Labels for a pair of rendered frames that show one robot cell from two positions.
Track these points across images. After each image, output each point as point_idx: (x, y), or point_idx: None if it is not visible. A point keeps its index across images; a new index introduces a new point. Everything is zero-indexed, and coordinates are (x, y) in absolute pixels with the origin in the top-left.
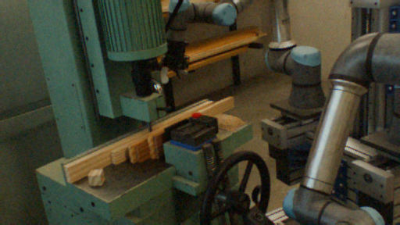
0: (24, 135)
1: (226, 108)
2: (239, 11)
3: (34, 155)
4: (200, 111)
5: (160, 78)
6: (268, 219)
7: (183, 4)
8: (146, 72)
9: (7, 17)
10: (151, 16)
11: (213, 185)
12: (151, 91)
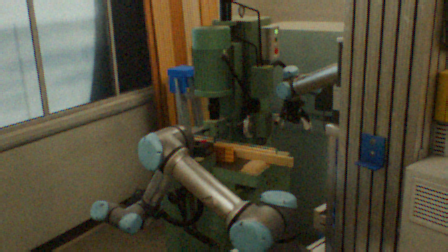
0: (276, 128)
1: (282, 163)
2: (296, 92)
3: (279, 144)
4: (257, 152)
5: (265, 119)
6: (139, 197)
7: (284, 73)
8: (209, 105)
9: (284, 49)
10: (202, 73)
11: (155, 171)
12: (212, 118)
